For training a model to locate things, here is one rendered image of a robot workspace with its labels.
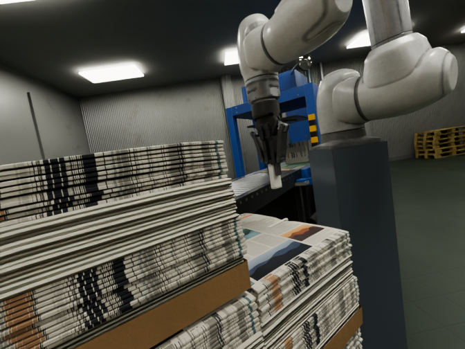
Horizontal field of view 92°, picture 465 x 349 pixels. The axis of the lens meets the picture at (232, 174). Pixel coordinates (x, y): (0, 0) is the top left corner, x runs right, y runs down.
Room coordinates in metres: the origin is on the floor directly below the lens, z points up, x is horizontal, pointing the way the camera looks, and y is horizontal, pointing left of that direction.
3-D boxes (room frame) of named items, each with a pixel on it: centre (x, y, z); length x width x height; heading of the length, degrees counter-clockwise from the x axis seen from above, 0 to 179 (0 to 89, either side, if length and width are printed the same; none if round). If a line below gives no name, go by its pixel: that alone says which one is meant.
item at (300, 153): (3.03, -0.94, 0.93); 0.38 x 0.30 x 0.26; 146
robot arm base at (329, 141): (0.88, -0.44, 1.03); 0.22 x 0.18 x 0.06; 3
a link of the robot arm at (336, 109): (0.85, -0.45, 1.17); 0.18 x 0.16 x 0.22; 32
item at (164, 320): (0.30, 0.16, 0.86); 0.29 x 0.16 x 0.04; 124
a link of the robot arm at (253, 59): (0.61, -0.12, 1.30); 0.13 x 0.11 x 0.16; 32
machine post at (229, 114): (2.55, -0.09, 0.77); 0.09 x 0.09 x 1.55; 56
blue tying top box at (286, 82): (2.55, -0.62, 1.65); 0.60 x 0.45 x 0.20; 56
